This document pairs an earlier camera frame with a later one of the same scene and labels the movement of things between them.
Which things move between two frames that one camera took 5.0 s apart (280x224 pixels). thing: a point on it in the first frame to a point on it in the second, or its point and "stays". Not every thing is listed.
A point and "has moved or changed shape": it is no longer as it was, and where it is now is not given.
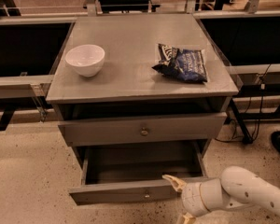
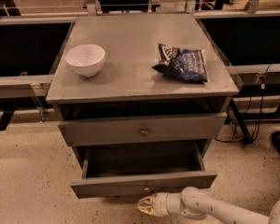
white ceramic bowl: [86, 59] stays
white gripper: [191, 195] to [160, 203]
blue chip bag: [182, 63] stays
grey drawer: [132, 174] has moved or changed shape
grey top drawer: [148, 129] stays
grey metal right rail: [259, 68] stays
